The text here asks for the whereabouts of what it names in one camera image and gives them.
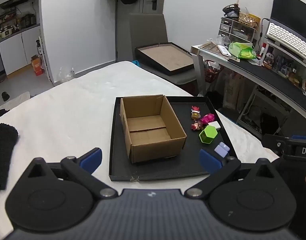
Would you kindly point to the lavender toy sofa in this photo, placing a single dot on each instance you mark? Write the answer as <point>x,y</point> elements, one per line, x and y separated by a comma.
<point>222,149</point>

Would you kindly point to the orange cardboard box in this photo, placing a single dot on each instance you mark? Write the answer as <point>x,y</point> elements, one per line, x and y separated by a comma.
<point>37,65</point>

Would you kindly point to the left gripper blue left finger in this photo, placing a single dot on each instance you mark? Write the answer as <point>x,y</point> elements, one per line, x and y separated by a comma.
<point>79,170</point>

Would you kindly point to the black fuzzy sleeve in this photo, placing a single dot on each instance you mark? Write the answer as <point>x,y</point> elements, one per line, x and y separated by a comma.
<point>8,140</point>

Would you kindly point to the white power adapter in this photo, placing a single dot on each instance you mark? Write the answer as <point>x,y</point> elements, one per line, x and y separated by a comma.
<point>215,124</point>

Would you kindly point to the green hexagonal toy block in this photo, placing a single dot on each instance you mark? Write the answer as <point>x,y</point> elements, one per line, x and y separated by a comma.
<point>208,135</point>

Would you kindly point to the magenta dinosaur costume figurine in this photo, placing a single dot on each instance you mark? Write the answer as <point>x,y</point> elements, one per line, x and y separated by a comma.
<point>207,119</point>

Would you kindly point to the green plastic bag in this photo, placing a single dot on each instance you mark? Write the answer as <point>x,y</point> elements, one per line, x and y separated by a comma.
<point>242,50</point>

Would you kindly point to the brown cardboard box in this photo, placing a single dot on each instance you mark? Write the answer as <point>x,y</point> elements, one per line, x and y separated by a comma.
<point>151,128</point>

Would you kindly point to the white cabinet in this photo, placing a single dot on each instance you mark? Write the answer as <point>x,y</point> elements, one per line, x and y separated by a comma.
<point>16,51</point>

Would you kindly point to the black shallow tray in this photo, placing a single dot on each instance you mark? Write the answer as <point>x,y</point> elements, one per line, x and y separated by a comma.
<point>182,166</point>

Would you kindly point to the white keyboard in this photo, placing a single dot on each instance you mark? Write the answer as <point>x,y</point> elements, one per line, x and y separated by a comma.
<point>284,37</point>

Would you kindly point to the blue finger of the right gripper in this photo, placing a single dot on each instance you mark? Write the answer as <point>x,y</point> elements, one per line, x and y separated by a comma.
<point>299,137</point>

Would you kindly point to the brown hair doll figurine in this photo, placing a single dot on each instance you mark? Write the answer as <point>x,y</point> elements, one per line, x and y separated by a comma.
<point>197,125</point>

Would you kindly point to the black framed cork board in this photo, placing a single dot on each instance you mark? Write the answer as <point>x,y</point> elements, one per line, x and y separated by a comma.
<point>167,58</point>

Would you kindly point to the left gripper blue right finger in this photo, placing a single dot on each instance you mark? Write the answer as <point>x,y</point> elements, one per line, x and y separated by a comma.
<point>219,169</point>

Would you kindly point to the white phone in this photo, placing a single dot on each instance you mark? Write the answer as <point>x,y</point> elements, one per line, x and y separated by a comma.
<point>224,51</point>

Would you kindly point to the grey chair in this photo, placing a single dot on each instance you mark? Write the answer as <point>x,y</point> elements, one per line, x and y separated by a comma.
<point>148,29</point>

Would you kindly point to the red hat gold figurine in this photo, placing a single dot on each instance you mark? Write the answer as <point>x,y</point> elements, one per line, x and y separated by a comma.
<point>195,113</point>

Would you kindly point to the black curved desk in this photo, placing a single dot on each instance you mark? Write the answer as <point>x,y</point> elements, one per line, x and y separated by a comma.
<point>267,79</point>

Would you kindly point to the white table cloth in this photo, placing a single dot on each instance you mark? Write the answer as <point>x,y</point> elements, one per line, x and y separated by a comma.
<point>76,116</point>

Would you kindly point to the black computer monitor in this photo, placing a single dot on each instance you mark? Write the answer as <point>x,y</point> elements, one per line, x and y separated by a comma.
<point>291,13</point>

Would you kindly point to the grey drawer organizer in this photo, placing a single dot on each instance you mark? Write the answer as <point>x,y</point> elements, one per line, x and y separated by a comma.
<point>236,31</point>

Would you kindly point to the wicker basket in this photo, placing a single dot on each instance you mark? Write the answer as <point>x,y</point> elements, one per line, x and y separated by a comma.
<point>249,20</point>

